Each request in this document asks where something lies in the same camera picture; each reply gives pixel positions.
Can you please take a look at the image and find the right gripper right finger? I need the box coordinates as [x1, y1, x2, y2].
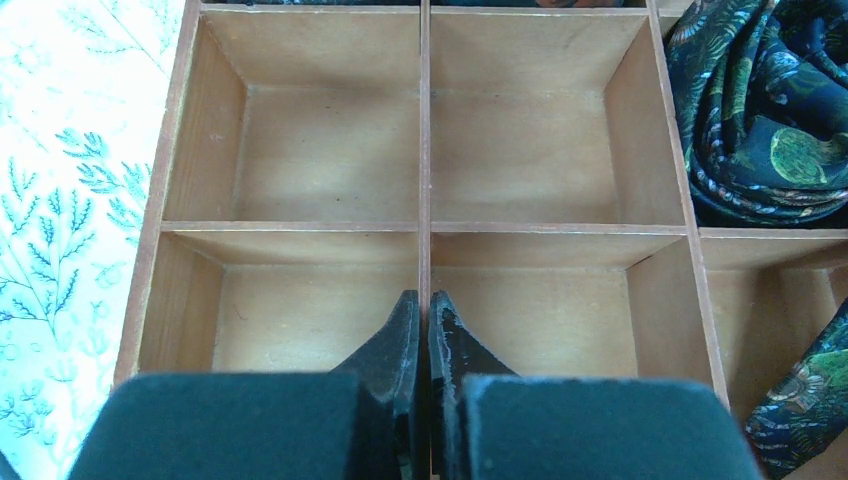
[428, 290, 515, 479]

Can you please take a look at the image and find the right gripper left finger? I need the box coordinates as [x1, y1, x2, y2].
[332, 290, 420, 479]

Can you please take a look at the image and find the wooden divided organizer tray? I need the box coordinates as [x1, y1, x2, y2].
[113, 1, 847, 479]

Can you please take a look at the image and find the rolled dark patterned tie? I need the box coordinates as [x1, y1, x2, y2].
[664, 1, 847, 229]

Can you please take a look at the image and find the floral table mat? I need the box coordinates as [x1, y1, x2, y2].
[1, 1, 184, 479]

